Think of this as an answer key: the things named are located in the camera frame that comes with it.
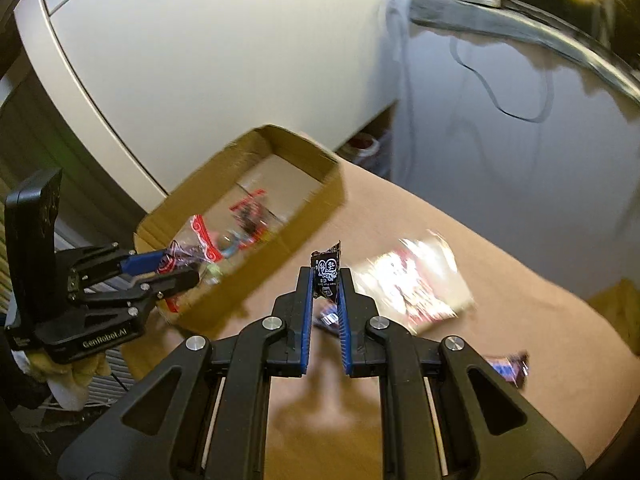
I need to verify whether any beige table cloth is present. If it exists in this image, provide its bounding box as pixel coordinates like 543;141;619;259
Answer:
120;152;636;480

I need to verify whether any clear red printed snack packet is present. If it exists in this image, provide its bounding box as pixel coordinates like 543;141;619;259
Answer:
157;214;226;311

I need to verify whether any person's left hand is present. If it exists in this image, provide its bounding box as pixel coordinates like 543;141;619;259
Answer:
15;347;110;411

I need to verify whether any dark red candy packet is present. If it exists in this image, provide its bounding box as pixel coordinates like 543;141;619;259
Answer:
227;187;281;248

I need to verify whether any black cable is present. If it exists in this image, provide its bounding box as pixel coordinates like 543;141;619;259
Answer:
450;35;556;123

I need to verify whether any clear wrapped bread packet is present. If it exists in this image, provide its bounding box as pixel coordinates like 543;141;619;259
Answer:
365;230;476;333

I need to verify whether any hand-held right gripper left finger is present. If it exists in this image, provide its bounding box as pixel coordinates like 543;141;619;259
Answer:
57;266;314;480

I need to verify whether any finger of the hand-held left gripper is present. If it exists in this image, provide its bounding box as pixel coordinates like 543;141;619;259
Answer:
70;243;171;287
80;266;201;320

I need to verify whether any dark chocolate bar wrapper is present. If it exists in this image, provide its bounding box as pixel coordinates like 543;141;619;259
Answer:
482;351;530;388
312;307;343;333

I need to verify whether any small black snack packet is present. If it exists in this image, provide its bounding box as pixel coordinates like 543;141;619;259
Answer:
309;240;343;301

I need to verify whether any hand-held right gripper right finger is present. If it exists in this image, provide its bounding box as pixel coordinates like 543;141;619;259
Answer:
340;268;587;480

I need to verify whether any cardboard box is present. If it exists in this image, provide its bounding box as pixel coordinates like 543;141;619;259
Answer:
132;124;347;331

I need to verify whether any white cabinet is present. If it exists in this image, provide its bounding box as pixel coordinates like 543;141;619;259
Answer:
15;0;401;211

